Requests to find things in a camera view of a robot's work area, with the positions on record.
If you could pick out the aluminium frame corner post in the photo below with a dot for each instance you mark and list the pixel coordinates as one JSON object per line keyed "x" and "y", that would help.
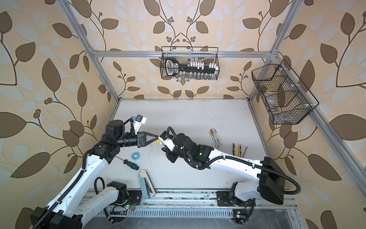
{"x": 71, "y": 18}

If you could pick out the blue tape roll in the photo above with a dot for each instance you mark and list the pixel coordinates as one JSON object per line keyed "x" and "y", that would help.
{"x": 135, "y": 156}

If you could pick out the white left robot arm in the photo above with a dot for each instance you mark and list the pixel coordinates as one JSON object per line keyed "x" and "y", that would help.
{"x": 65, "y": 211}

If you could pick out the white marker green end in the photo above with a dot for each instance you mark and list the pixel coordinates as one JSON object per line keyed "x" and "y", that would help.
{"x": 214, "y": 140}

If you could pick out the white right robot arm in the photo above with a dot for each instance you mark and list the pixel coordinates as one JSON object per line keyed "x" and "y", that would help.
{"x": 265, "y": 179}

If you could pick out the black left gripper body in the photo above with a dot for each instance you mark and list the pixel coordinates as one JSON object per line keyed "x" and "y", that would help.
{"x": 130, "y": 140}

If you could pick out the black wire basket back wall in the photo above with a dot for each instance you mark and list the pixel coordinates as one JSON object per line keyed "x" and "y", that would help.
{"x": 204, "y": 54}

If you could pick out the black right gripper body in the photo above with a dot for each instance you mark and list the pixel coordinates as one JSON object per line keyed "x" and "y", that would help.
{"x": 173, "y": 155}

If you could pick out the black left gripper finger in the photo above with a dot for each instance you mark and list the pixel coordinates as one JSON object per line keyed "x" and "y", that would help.
{"x": 148, "y": 142}
{"x": 150, "y": 136}

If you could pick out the green black screwdriver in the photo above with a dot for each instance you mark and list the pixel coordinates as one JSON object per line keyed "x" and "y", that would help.
{"x": 131, "y": 165}

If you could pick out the blue white stapler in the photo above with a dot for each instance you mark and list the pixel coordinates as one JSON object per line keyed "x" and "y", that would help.
{"x": 146, "y": 184}

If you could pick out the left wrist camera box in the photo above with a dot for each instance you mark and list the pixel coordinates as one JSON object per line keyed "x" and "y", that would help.
{"x": 137, "y": 122}

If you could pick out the black socket holder tool set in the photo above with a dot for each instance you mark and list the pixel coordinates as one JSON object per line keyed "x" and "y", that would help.
{"x": 174, "y": 68}

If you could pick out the yellow black pliers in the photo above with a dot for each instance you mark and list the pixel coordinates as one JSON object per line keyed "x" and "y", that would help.
{"x": 237, "y": 150}

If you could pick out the black wire basket right wall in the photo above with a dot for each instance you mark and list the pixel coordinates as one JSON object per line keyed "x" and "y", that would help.
{"x": 287, "y": 98}

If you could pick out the black wire basket wall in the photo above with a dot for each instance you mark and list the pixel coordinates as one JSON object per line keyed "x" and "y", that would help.
{"x": 287, "y": 98}
{"x": 204, "y": 54}

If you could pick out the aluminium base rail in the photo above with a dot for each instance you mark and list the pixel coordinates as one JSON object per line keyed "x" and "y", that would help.
{"x": 191, "y": 203}

